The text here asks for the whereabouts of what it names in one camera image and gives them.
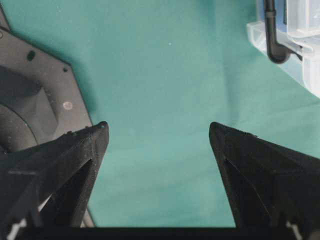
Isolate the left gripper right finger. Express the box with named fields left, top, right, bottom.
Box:
left=208, top=122, right=320, bottom=240

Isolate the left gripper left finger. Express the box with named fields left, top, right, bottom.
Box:
left=0, top=121, right=109, bottom=240

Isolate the clear plastic storage case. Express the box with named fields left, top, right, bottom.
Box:
left=246, top=0, right=320, bottom=97

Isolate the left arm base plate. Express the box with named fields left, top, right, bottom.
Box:
left=0, top=12, right=92, bottom=155

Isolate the black case handle left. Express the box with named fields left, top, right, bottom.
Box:
left=263, top=0, right=303, bottom=64

